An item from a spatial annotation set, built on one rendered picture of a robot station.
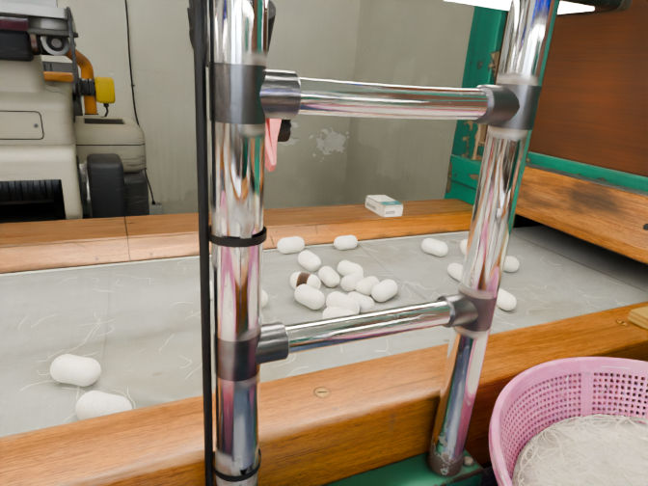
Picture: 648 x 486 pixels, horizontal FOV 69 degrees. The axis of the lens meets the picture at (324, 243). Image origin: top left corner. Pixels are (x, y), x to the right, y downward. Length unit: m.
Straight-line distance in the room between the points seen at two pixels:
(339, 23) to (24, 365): 2.51
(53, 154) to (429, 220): 0.70
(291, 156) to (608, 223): 2.19
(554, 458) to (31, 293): 0.49
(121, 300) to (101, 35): 2.02
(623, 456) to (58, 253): 0.57
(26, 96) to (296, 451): 0.89
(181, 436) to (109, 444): 0.04
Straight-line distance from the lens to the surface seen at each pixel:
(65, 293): 0.55
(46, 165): 1.03
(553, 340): 0.46
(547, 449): 0.39
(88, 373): 0.39
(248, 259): 0.21
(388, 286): 0.51
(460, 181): 0.93
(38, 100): 1.06
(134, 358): 0.43
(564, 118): 0.79
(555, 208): 0.71
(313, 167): 2.77
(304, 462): 0.33
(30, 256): 0.63
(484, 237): 0.28
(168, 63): 2.48
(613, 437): 0.43
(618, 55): 0.76
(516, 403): 0.38
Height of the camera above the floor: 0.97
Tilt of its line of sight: 20 degrees down
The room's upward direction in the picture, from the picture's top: 4 degrees clockwise
